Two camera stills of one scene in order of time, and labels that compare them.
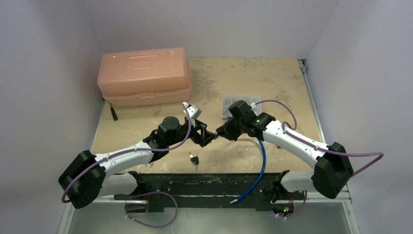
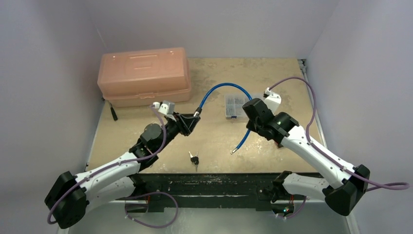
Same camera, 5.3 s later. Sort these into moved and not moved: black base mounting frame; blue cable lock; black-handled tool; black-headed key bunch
Moved: blue cable lock
Not moved: black base mounting frame; black-handled tool; black-headed key bunch
